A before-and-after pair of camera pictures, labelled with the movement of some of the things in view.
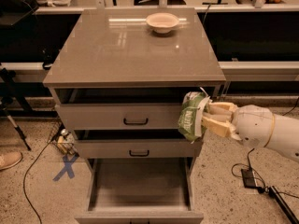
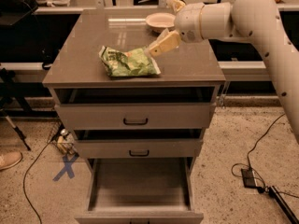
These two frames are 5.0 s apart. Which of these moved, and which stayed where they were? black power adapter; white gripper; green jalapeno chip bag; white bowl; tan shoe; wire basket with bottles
Moved: green jalapeno chip bag; white gripper
Stayed: white bowl; tan shoe; black power adapter; wire basket with bottles
